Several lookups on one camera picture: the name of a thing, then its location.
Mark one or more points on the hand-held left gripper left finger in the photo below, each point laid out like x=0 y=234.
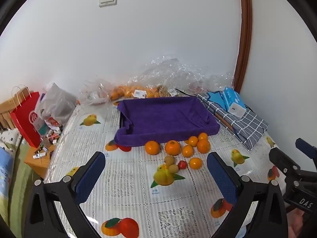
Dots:
x=90 y=178

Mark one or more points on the small red apple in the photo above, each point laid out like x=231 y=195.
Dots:
x=182 y=164

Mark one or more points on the orange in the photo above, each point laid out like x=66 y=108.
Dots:
x=195 y=163
x=203 y=146
x=172 y=148
x=193 y=140
x=187 y=151
x=202 y=136
x=152 y=147

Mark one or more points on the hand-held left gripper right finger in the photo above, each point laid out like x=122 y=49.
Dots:
x=220 y=178

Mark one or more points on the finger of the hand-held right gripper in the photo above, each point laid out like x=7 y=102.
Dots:
x=307 y=148
x=282 y=160

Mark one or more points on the clear plastic bag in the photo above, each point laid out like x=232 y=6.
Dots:
x=95 y=93

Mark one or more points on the red paper bag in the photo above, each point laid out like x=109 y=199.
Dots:
x=23 y=119

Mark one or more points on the purple towel covered tray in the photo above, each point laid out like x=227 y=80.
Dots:
x=163 y=119

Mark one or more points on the green bed blanket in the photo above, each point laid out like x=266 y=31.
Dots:
x=17 y=186

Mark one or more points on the clear bag of oranges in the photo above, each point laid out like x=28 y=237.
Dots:
x=128 y=91

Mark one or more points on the wooden headboard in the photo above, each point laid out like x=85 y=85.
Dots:
x=6 y=111

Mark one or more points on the clutter of small bottles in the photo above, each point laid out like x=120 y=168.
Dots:
x=40 y=152

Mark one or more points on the grey checked folded bedsheet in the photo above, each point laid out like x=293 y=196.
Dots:
x=245 y=126

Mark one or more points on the grey plastic bag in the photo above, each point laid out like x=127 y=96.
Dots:
x=57 y=101

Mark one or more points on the brown wooden door frame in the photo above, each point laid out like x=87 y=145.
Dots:
x=245 y=29

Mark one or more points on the person's right hand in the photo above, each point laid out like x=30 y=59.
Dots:
x=296 y=225

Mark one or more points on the crinkled clear plastic wrap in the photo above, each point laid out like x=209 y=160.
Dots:
x=178 y=72

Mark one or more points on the green kiwi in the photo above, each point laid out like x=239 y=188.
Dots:
x=173 y=168
x=169 y=159

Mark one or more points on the blue white tissue pack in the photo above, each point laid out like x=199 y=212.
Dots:
x=234 y=101

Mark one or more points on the wooden nightstand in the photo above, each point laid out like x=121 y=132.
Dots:
x=37 y=164

